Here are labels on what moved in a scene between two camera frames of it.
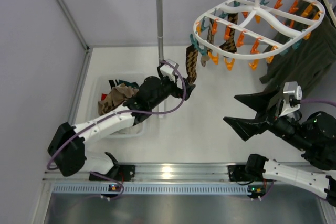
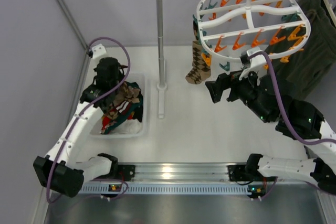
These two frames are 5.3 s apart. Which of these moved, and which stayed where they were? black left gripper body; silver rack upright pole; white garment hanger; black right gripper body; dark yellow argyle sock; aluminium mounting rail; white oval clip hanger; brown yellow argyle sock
Moved: dark yellow argyle sock; white oval clip hanger; black right gripper body; brown yellow argyle sock; black left gripper body
Stayed: aluminium mounting rail; silver rack upright pole; white garment hanger
